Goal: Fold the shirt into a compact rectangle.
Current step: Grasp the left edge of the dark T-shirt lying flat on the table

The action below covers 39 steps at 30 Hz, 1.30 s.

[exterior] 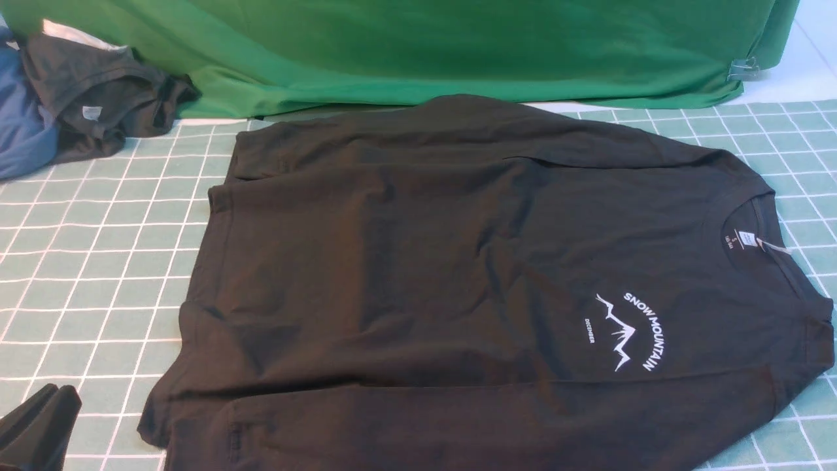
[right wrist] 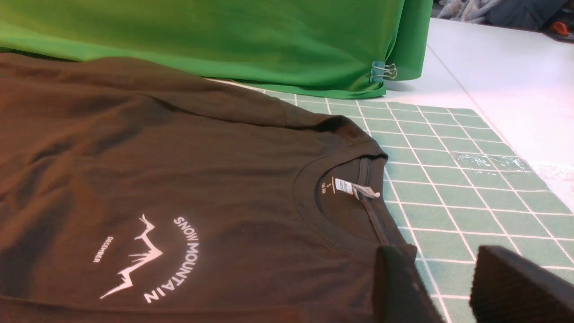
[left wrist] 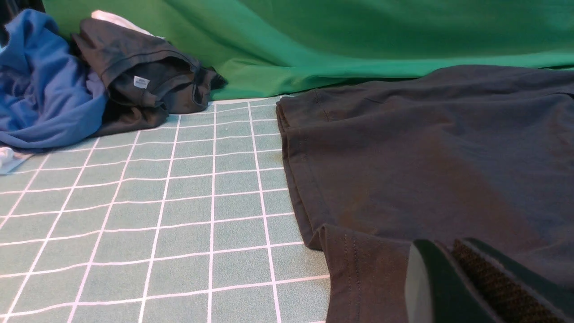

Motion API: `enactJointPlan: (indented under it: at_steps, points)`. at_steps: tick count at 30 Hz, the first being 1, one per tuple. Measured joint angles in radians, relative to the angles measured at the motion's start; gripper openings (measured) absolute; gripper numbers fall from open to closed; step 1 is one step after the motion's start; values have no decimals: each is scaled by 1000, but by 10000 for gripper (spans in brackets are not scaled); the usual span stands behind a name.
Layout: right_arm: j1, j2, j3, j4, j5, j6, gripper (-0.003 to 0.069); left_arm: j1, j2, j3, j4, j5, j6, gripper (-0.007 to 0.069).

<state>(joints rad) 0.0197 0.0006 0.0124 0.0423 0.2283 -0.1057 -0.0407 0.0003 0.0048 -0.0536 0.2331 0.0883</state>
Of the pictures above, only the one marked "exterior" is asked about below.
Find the white cloth behind pile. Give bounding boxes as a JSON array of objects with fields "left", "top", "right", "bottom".
[{"left": 42, "top": 19, "right": 129, "bottom": 52}]

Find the dark gray long-sleeve top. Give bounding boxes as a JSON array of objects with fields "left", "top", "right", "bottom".
[{"left": 138, "top": 95, "right": 835, "bottom": 470}]

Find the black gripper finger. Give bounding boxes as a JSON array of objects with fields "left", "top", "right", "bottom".
[{"left": 21, "top": 387, "right": 82, "bottom": 470}]

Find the green backdrop cloth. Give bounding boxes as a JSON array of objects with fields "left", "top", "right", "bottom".
[{"left": 2, "top": 1, "right": 799, "bottom": 118}]

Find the blue crumpled garment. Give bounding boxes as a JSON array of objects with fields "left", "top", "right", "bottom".
[{"left": 1, "top": 25, "right": 59, "bottom": 180}]

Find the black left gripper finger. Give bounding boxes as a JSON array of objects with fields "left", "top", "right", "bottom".
[{"left": 1, "top": 385, "right": 60, "bottom": 467}]

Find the crumpled dark gray shirt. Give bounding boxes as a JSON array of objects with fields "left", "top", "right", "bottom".
[{"left": 21, "top": 33, "right": 200, "bottom": 164}]

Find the metal binder clip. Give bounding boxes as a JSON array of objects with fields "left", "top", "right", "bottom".
[{"left": 726, "top": 56, "right": 761, "bottom": 82}]

